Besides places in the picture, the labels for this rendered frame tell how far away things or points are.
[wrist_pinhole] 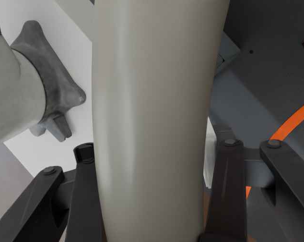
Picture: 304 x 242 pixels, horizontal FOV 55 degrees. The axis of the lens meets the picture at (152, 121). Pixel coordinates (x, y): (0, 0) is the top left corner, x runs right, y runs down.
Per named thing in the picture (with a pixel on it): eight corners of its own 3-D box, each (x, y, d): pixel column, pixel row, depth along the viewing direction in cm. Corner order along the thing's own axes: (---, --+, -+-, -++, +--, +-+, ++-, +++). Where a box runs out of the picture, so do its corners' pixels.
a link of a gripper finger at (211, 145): (201, 138, 14) (216, 136, 14) (190, 98, 21) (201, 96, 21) (206, 189, 15) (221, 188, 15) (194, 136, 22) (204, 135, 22)
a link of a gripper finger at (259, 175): (223, 166, 13) (292, 159, 13) (207, 125, 18) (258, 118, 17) (225, 195, 13) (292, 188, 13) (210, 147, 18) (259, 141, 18)
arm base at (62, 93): (49, 151, 66) (30, 163, 61) (-8, 67, 64) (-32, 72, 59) (100, 116, 56) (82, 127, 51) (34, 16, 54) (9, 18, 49)
